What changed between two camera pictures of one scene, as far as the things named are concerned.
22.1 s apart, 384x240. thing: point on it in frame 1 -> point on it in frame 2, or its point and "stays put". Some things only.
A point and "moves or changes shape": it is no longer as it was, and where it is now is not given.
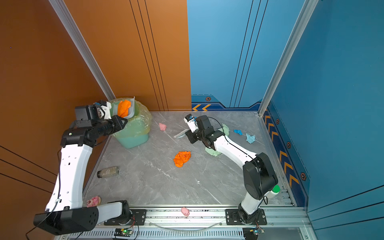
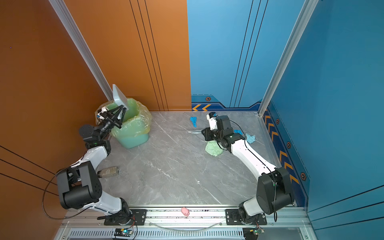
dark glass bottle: (110, 171) stays put
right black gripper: (190, 135) -> (207, 136)
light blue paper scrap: (251, 139) stays put
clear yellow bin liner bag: (139, 118) stays put
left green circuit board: (123, 232) stays put
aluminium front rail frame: (292, 223) stays put
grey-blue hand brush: (181, 134) moves or changes shape
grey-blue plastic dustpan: (114, 104) -> (120, 99)
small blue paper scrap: (238, 131) stays put
